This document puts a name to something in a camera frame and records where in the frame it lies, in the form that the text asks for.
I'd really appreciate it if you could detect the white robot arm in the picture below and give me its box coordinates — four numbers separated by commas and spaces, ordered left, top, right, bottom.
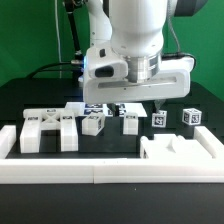
63, 0, 208, 107

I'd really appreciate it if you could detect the white U-shaped fence frame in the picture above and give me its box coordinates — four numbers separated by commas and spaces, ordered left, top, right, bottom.
0, 125, 224, 184

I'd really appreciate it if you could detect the white chair back part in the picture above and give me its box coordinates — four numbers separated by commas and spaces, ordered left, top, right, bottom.
20, 108, 78, 153

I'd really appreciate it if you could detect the white tagged cube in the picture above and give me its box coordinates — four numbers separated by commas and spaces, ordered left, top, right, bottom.
182, 108, 202, 125
152, 110, 167, 128

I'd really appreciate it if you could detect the white chair seat part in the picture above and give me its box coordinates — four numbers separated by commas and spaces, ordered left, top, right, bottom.
140, 134, 212, 160

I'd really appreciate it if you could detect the black cable on table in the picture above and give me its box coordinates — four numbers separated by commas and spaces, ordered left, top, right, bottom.
26, 61, 84, 80

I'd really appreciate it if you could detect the white tagged cube far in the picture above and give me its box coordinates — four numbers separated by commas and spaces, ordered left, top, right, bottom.
182, 108, 202, 125

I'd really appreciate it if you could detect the white hanging cable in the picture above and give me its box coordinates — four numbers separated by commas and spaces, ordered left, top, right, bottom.
54, 0, 63, 79

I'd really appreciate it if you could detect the white tagged cube near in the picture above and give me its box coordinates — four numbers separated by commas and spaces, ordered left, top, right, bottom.
152, 110, 167, 128

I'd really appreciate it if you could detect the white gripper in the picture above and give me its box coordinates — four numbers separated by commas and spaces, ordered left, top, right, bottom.
83, 45, 195, 117

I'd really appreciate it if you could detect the white marker sheet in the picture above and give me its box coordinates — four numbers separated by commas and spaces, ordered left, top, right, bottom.
65, 102, 147, 117

